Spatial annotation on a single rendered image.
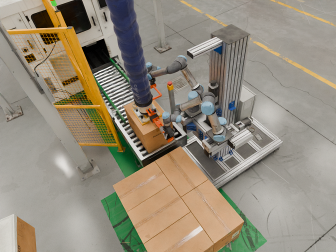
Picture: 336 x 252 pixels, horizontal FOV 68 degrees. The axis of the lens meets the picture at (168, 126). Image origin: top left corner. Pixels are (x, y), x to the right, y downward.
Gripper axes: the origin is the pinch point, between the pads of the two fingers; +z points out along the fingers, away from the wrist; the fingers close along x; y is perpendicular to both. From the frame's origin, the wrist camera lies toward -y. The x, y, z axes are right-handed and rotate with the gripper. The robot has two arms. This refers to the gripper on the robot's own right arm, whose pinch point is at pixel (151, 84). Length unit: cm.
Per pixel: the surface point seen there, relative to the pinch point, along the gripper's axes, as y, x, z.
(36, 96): -1, -130, -51
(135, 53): 41, -27, -81
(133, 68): 40, -31, -65
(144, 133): 59, -44, 13
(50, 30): -23, -87, -101
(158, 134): 61, -27, 25
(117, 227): 102, -124, 107
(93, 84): -8, -70, -32
